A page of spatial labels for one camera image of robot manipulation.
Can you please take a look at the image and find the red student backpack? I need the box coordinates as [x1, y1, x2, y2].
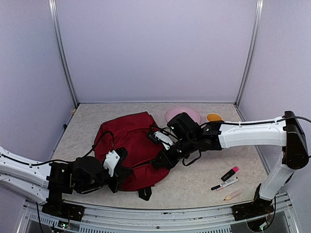
[94, 112, 169, 201]

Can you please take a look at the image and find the left aluminium corner post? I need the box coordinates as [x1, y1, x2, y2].
[49, 0, 80, 109]

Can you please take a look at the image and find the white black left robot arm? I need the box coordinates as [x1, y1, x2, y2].
[0, 145, 133, 216]

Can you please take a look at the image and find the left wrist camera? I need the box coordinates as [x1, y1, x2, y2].
[116, 147, 128, 166]

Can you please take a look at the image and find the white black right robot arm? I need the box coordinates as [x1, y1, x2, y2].
[152, 111, 309, 216]

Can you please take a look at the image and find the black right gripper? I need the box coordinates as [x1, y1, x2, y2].
[154, 134, 198, 169]

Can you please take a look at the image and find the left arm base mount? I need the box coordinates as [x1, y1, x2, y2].
[42, 202, 85, 222]

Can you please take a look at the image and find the pink highlighter black cap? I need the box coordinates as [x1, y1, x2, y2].
[221, 166, 239, 182]

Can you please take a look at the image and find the aluminium corner post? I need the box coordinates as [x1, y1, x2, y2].
[235, 0, 264, 107]
[49, 0, 80, 109]

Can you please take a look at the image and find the pink plastic plate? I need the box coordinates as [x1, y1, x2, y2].
[166, 107, 203, 124]

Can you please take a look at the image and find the white pen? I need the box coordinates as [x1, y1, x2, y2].
[216, 179, 239, 191]

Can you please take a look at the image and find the blue capped marker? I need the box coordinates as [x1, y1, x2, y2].
[211, 177, 238, 191]

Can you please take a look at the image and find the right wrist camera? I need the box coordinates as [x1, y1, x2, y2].
[147, 126, 173, 150]

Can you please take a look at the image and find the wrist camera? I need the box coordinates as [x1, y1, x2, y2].
[116, 147, 128, 166]
[147, 126, 173, 150]

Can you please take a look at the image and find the right aluminium corner post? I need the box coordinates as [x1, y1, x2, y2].
[235, 0, 264, 107]

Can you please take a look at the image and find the patterned mug orange inside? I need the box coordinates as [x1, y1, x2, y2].
[206, 113, 223, 122]

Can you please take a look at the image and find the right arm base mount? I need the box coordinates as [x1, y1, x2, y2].
[232, 202, 274, 221]

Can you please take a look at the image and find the aluminium front rail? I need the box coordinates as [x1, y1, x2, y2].
[17, 193, 299, 233]

